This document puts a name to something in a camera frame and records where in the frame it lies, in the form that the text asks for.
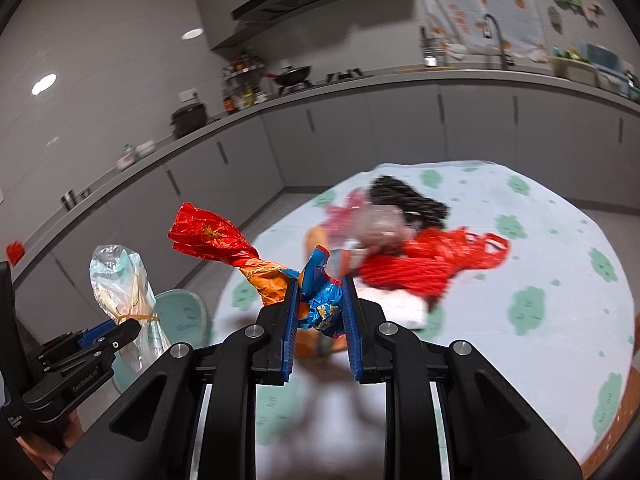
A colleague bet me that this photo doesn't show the red blue snack wrapper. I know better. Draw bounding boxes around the red blue snack wrapper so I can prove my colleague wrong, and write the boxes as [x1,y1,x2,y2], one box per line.
[168,203,344,337]

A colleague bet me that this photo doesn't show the white bowl on counter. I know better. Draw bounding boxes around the white bowl on counter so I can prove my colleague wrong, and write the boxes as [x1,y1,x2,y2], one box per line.
[136,140,156,158]

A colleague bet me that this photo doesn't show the red object on counter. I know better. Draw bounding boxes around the red object on counter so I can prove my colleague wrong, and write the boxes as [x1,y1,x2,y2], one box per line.
[6,242,25,266]

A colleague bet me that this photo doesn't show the dish rack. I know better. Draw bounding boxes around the dish rack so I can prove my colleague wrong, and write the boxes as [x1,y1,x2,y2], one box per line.
[420,26,449,68]

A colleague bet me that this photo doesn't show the kitchen faucet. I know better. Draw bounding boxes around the kitchen faucet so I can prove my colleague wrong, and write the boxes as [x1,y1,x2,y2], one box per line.
[480,13,516,72]

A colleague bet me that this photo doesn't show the white lidded pot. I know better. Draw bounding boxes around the white lidded pot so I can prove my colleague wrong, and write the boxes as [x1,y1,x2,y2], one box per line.
[116,144,138,171]

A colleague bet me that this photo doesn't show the clear plastic bag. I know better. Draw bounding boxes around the clear plastic bag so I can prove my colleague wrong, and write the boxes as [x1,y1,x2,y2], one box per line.
[89,245,170,376]

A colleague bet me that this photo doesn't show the orange patterned window curtain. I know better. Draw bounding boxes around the orange patterned window curtain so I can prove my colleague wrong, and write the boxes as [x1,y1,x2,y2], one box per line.
[421,0,548,63]

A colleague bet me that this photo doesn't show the grey white rope bundle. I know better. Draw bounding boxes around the grey white rope bundle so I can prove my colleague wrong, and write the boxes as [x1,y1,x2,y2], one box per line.
[344,204,417,261]

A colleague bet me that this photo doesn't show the red plastic bag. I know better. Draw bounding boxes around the red plastic bag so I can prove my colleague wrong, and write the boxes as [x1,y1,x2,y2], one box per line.
[401,228,511,275]

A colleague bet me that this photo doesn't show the white storage container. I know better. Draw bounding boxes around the white storage container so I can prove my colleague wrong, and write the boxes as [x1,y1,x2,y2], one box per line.
[549,56,598,87]

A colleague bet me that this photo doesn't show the red mesh net bag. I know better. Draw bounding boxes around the red mesh net bag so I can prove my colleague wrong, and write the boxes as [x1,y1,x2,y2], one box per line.
[357,255,456,299]

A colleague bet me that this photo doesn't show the black rice cooker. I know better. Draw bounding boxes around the black rice cooker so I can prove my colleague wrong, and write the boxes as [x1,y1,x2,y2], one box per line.
[170,102,208,139]

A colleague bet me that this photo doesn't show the green cloud pattern tablecloth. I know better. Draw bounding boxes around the green cloud pattern tablecloth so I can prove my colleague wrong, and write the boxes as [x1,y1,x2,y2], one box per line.
[211,160,637,466]

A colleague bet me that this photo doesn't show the grey kitchen cabinets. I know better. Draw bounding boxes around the grey kitchen cabinets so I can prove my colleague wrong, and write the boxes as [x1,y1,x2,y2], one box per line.
[12,70,639,339]

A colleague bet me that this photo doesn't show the person's left hand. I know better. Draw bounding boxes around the person's left hand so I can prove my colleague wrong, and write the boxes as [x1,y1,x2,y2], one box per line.
[16,411,84,479]

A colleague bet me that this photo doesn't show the spice rack with bottles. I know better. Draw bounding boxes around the spice rack with bottles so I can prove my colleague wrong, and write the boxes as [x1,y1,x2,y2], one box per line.
[222,49,267,115]

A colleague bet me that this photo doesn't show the pink plastic bag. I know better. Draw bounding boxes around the pink plastic bag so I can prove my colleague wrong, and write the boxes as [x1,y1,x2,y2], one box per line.
[321,188,369,240]

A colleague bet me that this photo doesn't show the black wok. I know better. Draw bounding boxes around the black wok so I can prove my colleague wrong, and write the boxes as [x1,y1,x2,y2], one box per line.
[260,66,314,96]

